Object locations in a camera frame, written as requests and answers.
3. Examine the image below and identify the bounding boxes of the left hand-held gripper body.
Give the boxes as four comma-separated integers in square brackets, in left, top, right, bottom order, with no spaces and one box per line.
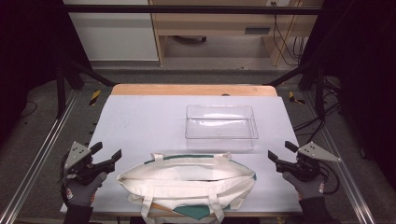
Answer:
[64,141,110,186]

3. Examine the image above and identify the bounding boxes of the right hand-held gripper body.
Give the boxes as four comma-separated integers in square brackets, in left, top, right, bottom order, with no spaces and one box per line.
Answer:
[275,141,343,183]

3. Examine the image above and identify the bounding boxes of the clear plastic box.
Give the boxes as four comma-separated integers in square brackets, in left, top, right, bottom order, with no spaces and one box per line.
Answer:
[184,104,260,152]

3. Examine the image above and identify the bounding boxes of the cream canvas tote bag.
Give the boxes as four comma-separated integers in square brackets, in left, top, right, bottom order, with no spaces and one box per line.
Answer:
[116,151,258,224]

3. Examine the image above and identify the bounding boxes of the person's right hand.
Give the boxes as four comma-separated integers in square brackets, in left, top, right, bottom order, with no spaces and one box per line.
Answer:
[282,171,327,201]

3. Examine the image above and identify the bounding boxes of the person's left hand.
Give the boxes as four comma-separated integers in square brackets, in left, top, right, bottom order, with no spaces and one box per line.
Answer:
[62,172,108,208]

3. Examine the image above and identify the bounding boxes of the white table mat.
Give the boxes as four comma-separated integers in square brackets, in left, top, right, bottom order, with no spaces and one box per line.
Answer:
[60,94,304,217]

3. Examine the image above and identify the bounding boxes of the yellow black floor tape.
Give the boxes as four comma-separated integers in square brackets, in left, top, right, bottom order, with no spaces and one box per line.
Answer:
[89,90,103,107]
[288,91,306,105]

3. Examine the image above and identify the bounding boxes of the black curtain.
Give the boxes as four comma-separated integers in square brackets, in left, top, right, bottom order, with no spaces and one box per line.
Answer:
[0,0,92,147]
[298,0,396,183]

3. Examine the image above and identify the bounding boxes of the white cabinet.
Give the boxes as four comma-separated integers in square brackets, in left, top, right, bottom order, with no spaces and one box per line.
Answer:
[63,0,160,63]

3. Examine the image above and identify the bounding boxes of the light wooden desk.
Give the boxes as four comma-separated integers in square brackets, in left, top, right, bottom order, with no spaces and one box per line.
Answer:
[148,0,325,67]

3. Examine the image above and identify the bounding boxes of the aluminium floor rail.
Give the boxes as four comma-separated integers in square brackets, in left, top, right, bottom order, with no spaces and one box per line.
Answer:
[0,89,80,224]
[303,91,377,224]

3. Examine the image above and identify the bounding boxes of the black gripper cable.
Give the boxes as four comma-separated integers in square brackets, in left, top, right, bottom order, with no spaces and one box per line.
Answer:
[319,161,341,196]

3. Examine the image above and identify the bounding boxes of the black floor cables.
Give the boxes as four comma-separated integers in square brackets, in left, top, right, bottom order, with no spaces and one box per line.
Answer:
[292,75,343,145]

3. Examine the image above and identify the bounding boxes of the black frame strut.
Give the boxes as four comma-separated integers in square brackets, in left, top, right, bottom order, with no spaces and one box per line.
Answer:
[55,59,117,119]
[263,58,327,119]

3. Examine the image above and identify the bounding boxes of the black hanging cables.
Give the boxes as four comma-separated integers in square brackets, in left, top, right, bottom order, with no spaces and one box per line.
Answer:
[271,1,308,67]

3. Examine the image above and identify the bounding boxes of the black horizontal frame bar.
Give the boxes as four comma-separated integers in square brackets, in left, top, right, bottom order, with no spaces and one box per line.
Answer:
[61,4,323,16]

